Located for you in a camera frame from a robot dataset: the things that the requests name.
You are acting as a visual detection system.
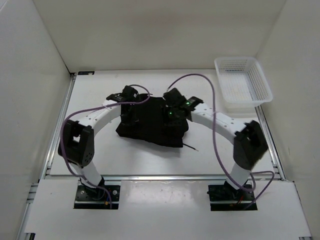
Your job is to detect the black trousers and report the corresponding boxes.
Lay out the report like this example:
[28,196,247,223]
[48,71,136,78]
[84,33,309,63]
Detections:
[116,96,189,148]

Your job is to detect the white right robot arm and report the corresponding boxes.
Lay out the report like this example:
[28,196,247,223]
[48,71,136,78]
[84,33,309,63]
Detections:
[163,92,268,200]

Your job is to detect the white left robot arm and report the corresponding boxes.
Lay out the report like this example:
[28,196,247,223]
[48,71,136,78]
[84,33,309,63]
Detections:
[58,88,150,200]

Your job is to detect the black corner label plate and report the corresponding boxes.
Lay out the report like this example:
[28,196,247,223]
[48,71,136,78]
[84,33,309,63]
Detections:
[77,71,95,76]

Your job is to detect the white perforated plastic basket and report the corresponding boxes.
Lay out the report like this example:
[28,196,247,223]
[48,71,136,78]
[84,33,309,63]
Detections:
[214,56,273,114]

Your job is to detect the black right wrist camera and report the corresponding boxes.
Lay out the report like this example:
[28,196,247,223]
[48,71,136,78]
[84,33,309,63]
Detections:
[163,88,187,107]

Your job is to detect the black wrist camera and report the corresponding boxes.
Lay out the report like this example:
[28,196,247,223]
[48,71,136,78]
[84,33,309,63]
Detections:
[163,88,187,107]
[121,85,140,102]

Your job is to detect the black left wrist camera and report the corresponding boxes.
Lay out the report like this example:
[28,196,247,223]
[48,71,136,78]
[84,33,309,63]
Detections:
[121,85,140,102]

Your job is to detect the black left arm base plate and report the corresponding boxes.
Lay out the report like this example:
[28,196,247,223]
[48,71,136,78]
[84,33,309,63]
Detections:
[73,183,121,210]

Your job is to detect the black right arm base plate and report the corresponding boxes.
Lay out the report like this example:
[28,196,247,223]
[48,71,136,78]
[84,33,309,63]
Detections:
[207,184,258,212]

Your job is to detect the aluminium front frame rail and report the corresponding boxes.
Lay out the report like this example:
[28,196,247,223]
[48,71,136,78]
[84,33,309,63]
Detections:
[41,173,281,181]

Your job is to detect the aluminium left frame rail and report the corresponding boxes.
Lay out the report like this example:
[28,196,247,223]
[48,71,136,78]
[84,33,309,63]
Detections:
[15,72,78,240]

